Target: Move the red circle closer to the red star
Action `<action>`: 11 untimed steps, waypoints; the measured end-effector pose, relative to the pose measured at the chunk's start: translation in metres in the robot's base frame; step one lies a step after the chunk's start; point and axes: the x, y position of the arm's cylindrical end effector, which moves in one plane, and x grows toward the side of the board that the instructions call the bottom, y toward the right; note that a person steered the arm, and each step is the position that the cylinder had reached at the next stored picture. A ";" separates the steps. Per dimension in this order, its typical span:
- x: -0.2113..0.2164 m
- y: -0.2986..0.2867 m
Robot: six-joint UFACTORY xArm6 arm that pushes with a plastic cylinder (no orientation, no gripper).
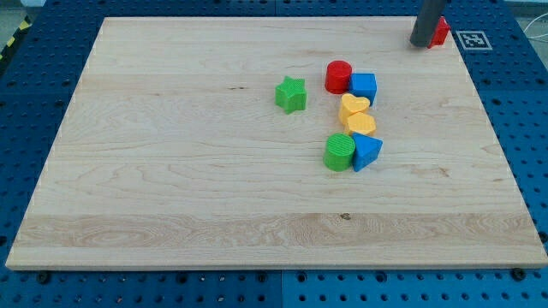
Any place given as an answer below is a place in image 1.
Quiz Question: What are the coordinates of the green star block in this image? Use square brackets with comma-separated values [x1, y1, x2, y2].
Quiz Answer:
[275, 76, 307, 114]

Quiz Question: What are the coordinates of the red star block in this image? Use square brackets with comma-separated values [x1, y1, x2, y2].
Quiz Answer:
[427, 16, 450, 49]

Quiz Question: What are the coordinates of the green cylinder block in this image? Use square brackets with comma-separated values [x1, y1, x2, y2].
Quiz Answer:
[323, 133, 355, 172]

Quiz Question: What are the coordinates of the yellow heart block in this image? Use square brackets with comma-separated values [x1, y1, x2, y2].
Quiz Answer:
[338, 93, 371, 125]

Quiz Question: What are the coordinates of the blue triangle block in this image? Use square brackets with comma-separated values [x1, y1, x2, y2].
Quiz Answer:
[352, 133, 383, 172]

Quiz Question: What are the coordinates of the red cylinder block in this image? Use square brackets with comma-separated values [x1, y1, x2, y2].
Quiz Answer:
[325, 60, 353, 94]

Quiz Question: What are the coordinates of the blue cube block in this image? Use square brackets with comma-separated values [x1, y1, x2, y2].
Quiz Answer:
[348, 73, 378, 104]

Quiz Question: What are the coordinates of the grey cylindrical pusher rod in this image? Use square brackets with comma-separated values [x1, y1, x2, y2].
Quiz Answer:
[409, 0, 447, 48]

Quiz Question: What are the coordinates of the white fiducial marker tag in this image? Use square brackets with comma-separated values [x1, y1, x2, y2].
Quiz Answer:
[456, 30, 492, 50]

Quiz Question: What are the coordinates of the yellow black hazard tape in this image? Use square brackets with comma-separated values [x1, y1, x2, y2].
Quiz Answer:
[1, 15, 33, 63]

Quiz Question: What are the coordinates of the white cable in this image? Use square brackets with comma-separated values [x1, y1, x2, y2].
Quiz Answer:
[522, 12, 548, 44]

